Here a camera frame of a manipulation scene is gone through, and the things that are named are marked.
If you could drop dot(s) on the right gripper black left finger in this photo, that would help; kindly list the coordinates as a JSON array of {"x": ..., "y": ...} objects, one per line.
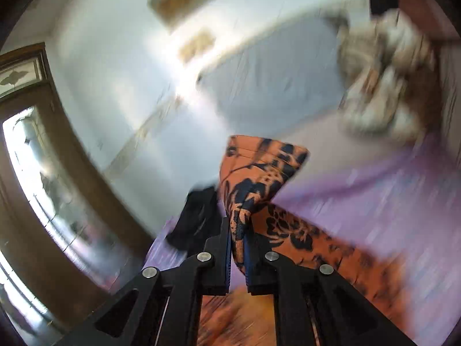
[{"x": 161, "y": 307}]

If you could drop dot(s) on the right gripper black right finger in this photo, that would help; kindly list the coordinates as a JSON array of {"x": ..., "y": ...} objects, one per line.
[{"x": 314, "y": 307}]

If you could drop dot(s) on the orange black floral garment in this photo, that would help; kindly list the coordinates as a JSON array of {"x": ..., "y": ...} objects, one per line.
[{"x": 252, "y": 171}]

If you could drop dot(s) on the black small garment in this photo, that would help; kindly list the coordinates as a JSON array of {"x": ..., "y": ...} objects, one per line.
[{"x": 200, "y": 219}]

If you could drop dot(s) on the wooden stained glass door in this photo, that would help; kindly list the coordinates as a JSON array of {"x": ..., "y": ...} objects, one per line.
[{"x": 64, "y": 232}]

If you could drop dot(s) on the purple floral bed sheet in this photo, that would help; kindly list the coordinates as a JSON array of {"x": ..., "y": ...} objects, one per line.
[{"x": 407, "y": 206}]

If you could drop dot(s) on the beige mattress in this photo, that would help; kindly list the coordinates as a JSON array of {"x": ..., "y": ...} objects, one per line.
[{"x": 328, "y": 143}]

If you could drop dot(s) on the cream brown floral blanket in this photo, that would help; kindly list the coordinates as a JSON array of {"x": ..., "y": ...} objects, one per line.
[{"x": 388, "y": 67}]

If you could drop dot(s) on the grey pillow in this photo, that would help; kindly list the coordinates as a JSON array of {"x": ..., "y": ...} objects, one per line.
[{"x": 278, "y": 80}]

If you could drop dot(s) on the brown wooden headboard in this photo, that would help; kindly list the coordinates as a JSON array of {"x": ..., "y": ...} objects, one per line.
[{"x": 430, "y": 19}]

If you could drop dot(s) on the small framed wall picture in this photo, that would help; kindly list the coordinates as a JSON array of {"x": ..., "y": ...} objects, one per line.
[{"x": 197, "y": 45}]

